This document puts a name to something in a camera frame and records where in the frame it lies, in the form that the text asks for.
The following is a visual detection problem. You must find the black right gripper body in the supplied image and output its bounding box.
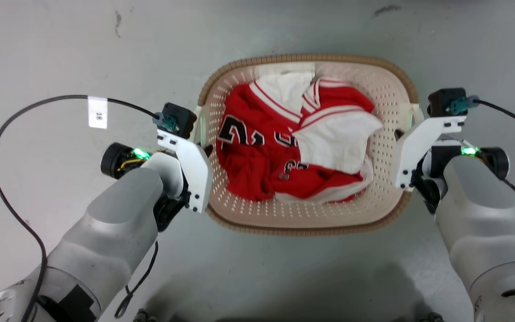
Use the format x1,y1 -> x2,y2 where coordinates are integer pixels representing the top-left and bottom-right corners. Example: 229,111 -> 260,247
410,150 -> 441,215

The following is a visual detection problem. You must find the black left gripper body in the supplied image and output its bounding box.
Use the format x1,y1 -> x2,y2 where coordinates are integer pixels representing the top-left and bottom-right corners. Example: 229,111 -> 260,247
154,177 -> 192,233

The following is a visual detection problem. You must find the beige plastic laundry basket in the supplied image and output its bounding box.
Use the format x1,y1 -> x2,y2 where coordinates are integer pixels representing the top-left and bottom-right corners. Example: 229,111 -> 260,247
193,54 -> 424,237

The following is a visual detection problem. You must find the red and white jersey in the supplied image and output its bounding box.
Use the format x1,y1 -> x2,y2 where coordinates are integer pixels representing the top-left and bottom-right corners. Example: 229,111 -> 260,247
216,72 -> 384,204

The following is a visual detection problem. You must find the white right camera bracket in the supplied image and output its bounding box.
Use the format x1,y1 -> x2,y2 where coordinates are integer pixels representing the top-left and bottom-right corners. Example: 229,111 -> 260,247
394,115 -> 468,191

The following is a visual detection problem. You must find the white camera bracket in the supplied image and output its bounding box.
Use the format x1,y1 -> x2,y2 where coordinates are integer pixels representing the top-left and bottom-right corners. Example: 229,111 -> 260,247
394,115 -> 468,191
156,129 -> 214,214

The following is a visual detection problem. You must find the white left camera bracket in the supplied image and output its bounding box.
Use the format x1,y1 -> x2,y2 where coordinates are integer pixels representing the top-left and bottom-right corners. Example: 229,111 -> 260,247
156,129 -> 214,214

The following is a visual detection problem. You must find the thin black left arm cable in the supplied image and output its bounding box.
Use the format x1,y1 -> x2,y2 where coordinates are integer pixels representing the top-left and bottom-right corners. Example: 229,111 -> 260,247
114,240 -> 159,319

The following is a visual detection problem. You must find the black right camera cable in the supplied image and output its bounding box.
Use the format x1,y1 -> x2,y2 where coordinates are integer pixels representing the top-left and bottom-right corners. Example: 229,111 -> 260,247
476,99 -> 515,137

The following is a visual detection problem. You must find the white paper cable label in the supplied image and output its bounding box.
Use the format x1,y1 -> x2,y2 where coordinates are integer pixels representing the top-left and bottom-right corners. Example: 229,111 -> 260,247
87,96 -> 108,130

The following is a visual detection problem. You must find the long black left camera cable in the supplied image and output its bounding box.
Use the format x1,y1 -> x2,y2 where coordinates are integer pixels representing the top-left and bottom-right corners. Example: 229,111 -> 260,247
0,94 -> 162,322

